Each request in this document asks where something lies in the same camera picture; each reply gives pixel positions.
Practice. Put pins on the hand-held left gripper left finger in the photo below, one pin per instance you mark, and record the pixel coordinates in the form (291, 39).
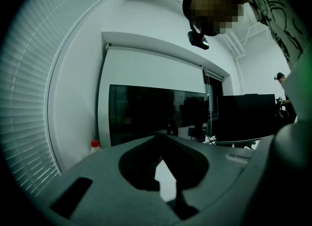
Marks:
(146, 171)

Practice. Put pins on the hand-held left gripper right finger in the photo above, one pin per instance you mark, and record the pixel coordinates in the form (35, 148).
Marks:
(187, 171)

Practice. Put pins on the white bottle with red cap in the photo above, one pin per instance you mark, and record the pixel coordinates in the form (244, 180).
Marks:
(95, 147)

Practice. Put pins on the large black monitor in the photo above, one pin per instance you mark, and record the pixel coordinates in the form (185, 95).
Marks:
(146, 112)

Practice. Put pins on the small black monitor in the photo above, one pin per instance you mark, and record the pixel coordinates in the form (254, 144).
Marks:
(243, 117)

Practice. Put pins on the narrow white roller blind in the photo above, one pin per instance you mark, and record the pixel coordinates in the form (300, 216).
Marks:
(214, 73)

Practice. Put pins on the white slatted window blinds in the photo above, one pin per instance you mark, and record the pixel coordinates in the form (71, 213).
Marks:
(24, 103)

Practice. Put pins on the white ceiling pipes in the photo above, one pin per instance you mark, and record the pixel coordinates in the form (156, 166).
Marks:
(240, 40)

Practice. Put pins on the person's head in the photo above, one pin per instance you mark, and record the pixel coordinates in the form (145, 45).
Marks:
(214, 3)

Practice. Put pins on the white patterned shirt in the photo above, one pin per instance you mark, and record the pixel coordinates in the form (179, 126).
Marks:
(278, 7)

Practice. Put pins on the black head-mounted camera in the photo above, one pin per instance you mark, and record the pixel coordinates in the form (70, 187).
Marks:
(198, 40)

